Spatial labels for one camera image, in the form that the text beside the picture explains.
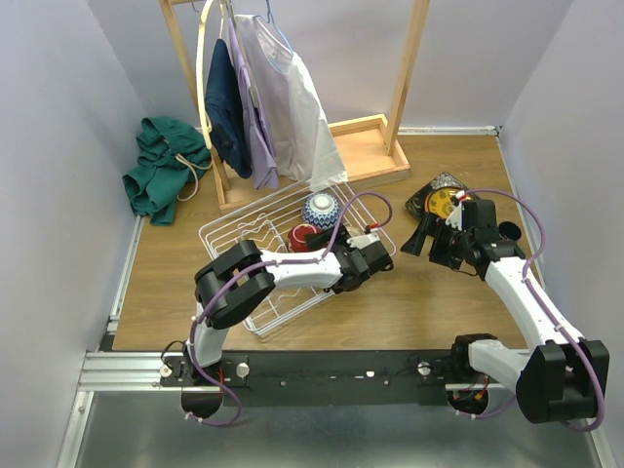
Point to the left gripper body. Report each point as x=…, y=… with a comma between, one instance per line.
x=330, y=238

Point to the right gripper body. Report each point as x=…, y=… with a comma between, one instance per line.
x=448, y=245

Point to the red bowl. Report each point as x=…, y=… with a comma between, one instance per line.
x=297, y=237

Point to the blue white patterned bowl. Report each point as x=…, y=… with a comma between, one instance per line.
x=321, y=210

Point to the black floral square plate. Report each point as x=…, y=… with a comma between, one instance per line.
x=414, y=204

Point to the amber glass plate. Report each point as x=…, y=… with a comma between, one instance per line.
x=439, y=201

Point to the dark blue cup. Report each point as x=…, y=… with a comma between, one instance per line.
x=509, y=230

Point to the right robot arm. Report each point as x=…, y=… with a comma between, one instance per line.
x=563, y=376

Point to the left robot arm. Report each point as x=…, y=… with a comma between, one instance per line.
x=228, y=290

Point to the wooden clothes rack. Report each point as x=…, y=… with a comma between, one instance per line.
x=368, y=145

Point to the lavender shirt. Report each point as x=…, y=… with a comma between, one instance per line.
x=260, y=148

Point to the white t-shirt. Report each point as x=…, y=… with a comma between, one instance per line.
x=302, y=142

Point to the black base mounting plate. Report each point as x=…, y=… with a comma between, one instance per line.
x=327, y=379

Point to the navy blue garment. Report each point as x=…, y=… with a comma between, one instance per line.
x=224, y=107

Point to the green hoodie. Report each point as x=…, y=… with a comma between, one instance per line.
x=172, y=159

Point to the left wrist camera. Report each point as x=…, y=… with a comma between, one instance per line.
x=359, y=238

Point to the white wire dish rack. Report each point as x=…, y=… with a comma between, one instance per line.
x=267, y=222

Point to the blue wire hanger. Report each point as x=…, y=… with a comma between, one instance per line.
x=268, y=23

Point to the aluminium frame rail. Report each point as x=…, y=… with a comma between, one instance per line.
x=106, y=371

